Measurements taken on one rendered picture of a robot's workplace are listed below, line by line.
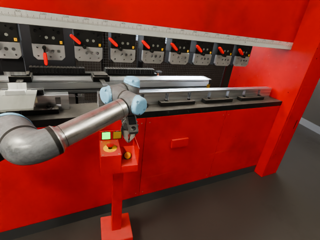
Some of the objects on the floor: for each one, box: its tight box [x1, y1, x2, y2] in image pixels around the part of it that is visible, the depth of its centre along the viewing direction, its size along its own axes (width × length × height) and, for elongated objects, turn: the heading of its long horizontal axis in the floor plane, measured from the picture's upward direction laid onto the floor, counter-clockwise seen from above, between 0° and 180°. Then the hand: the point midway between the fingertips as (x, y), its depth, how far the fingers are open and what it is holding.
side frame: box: [228, 0, 320, 177], centre depth 216 cm, size 25×85×230 cm, turn 12°
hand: (128, 141), depth 109 cm, fingers closed
